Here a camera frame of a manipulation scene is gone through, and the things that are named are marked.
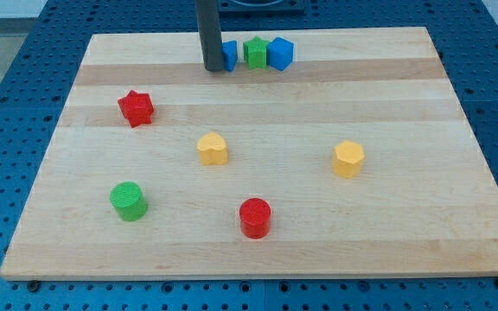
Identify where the dark grey cylindrical pointer rod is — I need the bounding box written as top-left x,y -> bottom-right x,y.
195,0 -> 224,72

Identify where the green star block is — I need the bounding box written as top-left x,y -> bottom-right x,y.
243,36 -> 271,70

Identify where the red star block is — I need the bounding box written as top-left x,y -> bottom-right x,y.
118,90 -> 154,128

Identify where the blue block behind rod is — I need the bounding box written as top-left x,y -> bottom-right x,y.
222,41 -> 238,72

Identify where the blue cube block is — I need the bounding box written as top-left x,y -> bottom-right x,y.
266,37 -> 294,71

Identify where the yellow heart block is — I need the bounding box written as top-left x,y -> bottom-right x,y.
196,132 -> 228,165

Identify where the green cylinder block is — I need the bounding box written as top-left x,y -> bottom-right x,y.
109,181 -> 148,221

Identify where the yellow hexagon block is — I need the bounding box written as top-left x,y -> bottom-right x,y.
332,140 -> 366,179

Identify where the red cylinder block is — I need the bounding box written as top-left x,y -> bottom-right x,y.
239,198 -> 271,239

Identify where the light wooden board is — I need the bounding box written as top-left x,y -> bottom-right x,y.
0,27 -> 498,281

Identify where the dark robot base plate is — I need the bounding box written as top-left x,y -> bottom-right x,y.
217,0 -> 305,15

